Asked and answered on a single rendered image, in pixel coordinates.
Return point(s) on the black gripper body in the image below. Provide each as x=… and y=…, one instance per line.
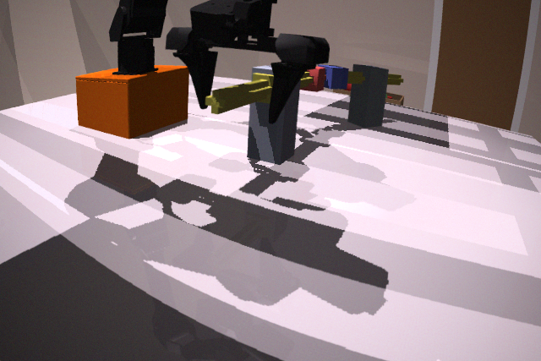
x=291, y=49

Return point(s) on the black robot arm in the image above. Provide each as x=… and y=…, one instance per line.
x=218, y=20

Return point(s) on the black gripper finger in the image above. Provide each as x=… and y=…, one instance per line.
x=201, y=67
x=286, y=77

